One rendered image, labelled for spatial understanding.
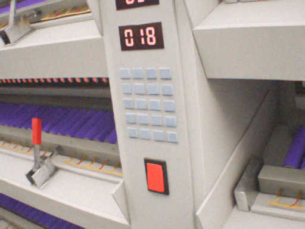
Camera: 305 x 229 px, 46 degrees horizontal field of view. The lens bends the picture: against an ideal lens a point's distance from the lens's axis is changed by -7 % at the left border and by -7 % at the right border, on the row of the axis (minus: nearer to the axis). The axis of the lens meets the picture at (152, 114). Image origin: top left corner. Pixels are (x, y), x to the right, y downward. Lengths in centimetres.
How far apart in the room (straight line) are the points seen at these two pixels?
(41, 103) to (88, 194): 28
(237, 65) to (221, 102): 6
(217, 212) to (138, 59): 15
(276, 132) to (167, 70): 20
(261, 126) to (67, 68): 22
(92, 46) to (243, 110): 16
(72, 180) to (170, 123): 23
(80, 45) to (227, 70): 15
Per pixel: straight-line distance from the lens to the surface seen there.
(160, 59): 31
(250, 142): 40
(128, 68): 34
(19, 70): 50
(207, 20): 31
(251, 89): 40
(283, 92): 49
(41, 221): 76
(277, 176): 37
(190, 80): 31
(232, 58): 29
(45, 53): 43
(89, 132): 55
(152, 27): 31
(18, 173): 60
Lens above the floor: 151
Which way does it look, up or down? 14 degrees down
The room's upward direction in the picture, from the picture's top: 7 degrees counter-clockwise
